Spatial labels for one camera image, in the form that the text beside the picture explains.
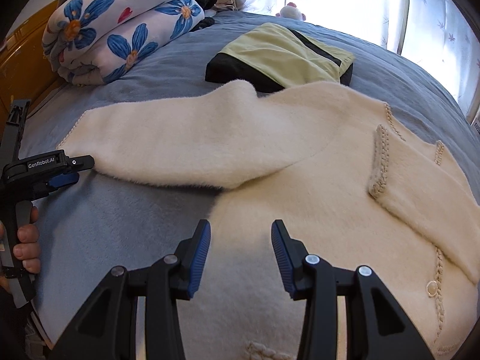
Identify small pink plush toy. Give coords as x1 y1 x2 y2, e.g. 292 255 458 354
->
276 2 306 21

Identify white floral sheer curtain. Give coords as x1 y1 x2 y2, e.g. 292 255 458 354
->
235 0 479 120

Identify cream fuzzy knit cardigan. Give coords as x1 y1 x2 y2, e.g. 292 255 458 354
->
59 80 479 359

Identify blue floral folded quilt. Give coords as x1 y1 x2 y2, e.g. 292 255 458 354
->
42 0 204 85

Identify yellow-green and black folded garment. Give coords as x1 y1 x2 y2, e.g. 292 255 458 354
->
205 23 356 94

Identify wooden headboard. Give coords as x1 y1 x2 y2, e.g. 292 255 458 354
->
0 1 65 127

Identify person's left hand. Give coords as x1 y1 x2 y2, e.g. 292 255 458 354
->
13 205 41 275

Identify grey-blue fleece bed blanket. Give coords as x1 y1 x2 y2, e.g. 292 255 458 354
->
20 11 479 340

